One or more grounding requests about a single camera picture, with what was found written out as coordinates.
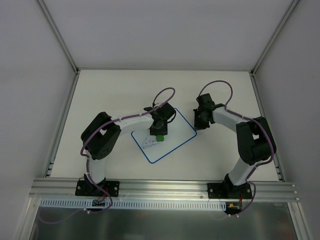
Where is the green whiteboard eraser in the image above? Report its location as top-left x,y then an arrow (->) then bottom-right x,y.
155,135 -> 165,142

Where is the blue framed whiteboard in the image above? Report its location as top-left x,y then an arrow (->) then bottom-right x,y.
131,109 -> 197,164

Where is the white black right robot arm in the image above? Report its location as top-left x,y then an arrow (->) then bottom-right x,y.
193,93 -> 277,198

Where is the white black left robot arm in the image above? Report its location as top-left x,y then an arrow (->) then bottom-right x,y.
80,102 -> 176,196

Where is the right circuit board connector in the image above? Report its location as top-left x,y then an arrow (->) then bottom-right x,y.
227,202 -> 243,211

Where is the left green circuit board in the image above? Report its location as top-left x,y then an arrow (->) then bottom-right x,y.
92,199 -> 106,207

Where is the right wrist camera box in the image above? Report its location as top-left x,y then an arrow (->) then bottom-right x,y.
196,93 -> 215,108

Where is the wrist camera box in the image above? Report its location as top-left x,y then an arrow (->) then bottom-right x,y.
156,102 -> 176,120
196,93 -> 215,108

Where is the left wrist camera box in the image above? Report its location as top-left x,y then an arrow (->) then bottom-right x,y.
156,102 -> 176,120

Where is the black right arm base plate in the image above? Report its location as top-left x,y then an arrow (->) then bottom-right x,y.
207,182 -> 253,200

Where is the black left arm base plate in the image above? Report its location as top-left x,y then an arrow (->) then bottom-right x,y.
75,178 -> 120,197

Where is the white slotted cable duct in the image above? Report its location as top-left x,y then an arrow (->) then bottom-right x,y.
39,198 -> 227,212

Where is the aluminium frame left rail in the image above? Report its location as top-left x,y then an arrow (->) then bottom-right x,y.
36,0 -> 80,178

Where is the aluminium frame rail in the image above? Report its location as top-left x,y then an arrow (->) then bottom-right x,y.
36,0 -> 80,178
251,0 -> 302,182

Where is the aluminium front mounting rail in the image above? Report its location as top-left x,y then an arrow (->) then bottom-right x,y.
29,177 -> 301,202

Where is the aluminium frame right rail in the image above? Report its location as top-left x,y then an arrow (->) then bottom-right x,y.
251,0 -> 302,182

